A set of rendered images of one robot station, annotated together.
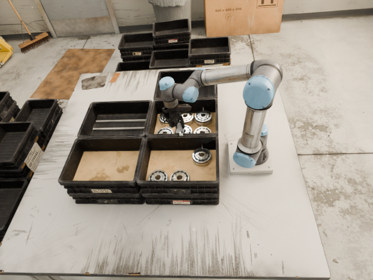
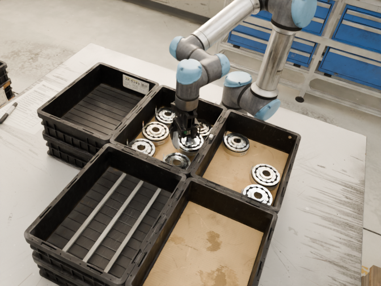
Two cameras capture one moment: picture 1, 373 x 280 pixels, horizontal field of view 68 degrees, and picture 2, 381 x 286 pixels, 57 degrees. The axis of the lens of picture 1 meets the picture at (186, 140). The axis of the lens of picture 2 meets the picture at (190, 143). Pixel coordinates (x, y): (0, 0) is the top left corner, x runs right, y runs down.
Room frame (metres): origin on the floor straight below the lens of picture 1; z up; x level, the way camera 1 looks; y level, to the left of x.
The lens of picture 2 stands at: (0.97, 0.95, 1.77)
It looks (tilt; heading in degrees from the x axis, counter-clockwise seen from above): 44 degrees down; 277
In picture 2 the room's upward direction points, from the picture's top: 10 degrees clockwise
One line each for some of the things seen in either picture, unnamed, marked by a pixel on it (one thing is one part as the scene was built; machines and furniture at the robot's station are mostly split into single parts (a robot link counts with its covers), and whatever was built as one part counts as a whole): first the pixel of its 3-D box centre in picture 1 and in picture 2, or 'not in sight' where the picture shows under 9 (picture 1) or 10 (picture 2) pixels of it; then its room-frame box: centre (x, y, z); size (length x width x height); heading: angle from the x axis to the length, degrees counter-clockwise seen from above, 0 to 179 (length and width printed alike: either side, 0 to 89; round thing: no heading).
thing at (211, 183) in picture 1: (179, 159); (249, 155); (0.86, 0.05, 0.92); 0.40 x 0.30 x 0.02; 80
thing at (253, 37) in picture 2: not in sight; (276, 24); (0.79, -1.84, 0.60); 0.72 x 0.03 x 0.56; 172
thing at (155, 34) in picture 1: (174, 46); not in sight; (2.89, -0.01, 0.37); 0.42 x 0.34 x 0.46; 82
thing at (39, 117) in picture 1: (42, 127); not in sight; (1.92, 1.30, 0.31); 0.40 x 0.30 x 0.34; 172
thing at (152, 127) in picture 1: (184, 123); (171, 135); (1.16, 0.00, 0.87); 0.40 x 0.30 x 0.11; 80
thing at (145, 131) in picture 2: (185, 116); (155, 130); (1.22, -0.01, 0.86); 0.10 x 0.10 x 0.01
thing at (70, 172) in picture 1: (106, 165); (206, 257); (0.93, 0.44, 0.87); 0.40 x 0.30 x 0.11; 80
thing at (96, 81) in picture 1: (93, 81); not in sight; (1.94, 0.69, 0.71); 0.22 x 0.19 x 0.01; 82
